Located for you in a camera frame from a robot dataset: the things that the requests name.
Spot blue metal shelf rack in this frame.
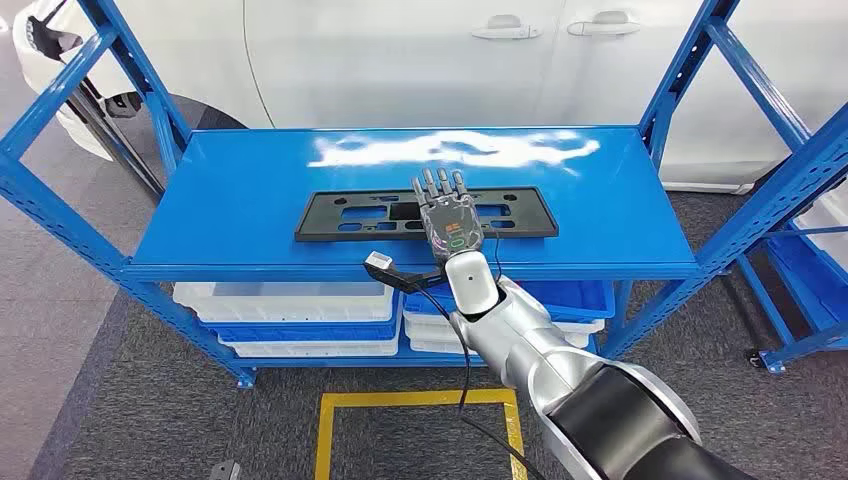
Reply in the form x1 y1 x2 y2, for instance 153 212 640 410
731 221 848 376
0 0 848 390

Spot thin black wire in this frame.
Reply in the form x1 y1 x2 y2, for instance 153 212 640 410
486 225 506 283

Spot black plastic frame part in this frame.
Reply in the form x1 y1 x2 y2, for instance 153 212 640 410
294 186 560 244

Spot white plastic bin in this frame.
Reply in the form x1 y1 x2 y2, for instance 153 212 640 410
172 281 397 326
221 334 401 359
404 311 606 346
409 336 592 356

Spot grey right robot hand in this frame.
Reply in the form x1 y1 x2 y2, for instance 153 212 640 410
410 166 486 265

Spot thick black cable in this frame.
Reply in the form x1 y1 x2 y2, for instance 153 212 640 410
413 286 548 480

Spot blue plastic bin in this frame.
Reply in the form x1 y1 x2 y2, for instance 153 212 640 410
201 291 404 344

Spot yellow floor tape square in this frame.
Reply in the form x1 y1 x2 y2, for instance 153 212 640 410
313 388 529 480

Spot white car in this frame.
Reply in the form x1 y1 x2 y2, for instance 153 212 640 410
0 0 848 195

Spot white car door handle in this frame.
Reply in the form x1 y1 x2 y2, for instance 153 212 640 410
566 10 643 38
471 14 543 41

